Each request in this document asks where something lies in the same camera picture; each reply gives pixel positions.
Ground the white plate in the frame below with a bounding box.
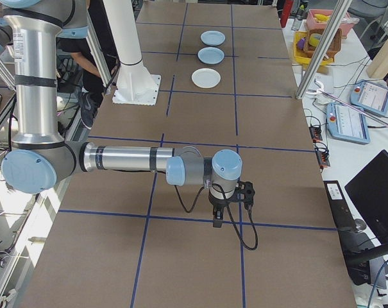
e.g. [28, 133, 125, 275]
[191, 68, 222, 89]

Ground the light blue plate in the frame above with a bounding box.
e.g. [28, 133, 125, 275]
[199, 30, 227, 46]
[197, 47, 226, 65]

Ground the black computer case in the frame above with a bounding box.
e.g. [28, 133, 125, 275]
[323, 180, 374, 286]

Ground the blue teach pendant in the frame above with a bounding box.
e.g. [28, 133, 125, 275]
[325, 101, 371, 145]
[349, 80, 388, 117]

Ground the white plastic hook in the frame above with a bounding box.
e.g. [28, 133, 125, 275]
[305, 78, 326, 97]

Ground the black monitor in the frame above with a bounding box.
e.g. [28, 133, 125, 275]
[344, 149, 388, 244]

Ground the pink thin rod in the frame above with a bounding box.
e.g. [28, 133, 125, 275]
[318, 89, 388, 132]

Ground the yellow plastic bin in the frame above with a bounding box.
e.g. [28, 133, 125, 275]
[292, 31, 334, 67]

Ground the yellow tape roll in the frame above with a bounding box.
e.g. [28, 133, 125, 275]
[308, 33, 323, 49]

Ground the brown wicker basket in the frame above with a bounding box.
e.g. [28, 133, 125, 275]
[304, 28, 342, 64]

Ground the clear drink bottle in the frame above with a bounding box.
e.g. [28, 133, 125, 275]
[291, 4, 307, 31]

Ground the pink plastic bin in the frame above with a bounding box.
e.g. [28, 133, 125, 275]
[305, 8, 357, 39]

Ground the person in black clothes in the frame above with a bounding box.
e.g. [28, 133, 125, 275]
[56, 0, 121, 130]

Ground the wooden beam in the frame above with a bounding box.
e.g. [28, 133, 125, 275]
[367, 28, 388, 80]

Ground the grey office chair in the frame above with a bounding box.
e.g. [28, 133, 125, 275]
[360, 1, 388, 52]

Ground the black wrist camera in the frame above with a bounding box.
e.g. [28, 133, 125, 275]
[234, 181, 256, 211]

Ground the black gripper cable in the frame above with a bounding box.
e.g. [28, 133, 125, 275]
[173, 185, 203, 214]

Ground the black camera cable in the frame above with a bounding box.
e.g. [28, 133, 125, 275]
[212, 183, 258, 252]

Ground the blue cable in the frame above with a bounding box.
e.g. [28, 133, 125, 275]
[366, 258, 388, 308]

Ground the aluminium profile post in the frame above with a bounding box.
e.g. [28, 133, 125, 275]
[294, 0, 353, 100]

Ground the white pedestal with base plate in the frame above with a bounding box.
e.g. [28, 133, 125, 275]
[102, 0, 162, 105]

